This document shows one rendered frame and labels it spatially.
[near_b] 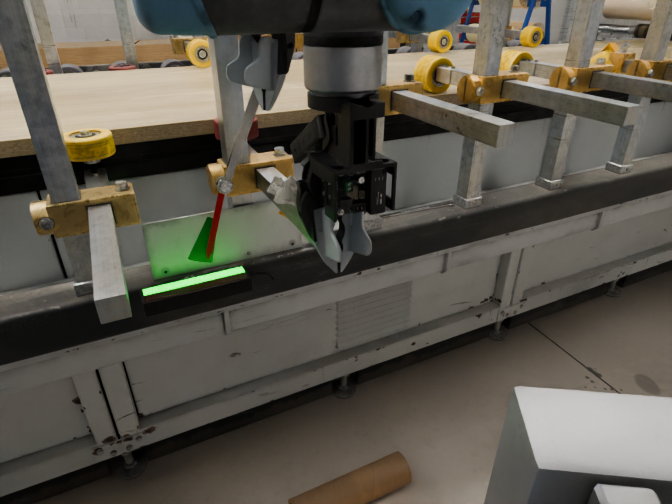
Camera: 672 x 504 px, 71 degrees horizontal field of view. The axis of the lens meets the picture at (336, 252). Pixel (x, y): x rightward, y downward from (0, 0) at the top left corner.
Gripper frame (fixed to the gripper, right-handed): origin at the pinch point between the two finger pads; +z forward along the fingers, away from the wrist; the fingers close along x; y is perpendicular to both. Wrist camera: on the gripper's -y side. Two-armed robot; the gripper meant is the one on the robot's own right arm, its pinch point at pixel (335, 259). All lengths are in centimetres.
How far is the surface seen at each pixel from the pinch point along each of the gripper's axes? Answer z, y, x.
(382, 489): 77, -16, 20
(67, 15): -13, -745, -37
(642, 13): -22, -121, 226
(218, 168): -4.8, -27.0, -7.3
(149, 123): -8.5, -47.0, -14.6
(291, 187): -5.8, -11.3, -1.0
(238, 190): -1.1, -25.9, -4.8
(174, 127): -7.7, -45.5, -10.5
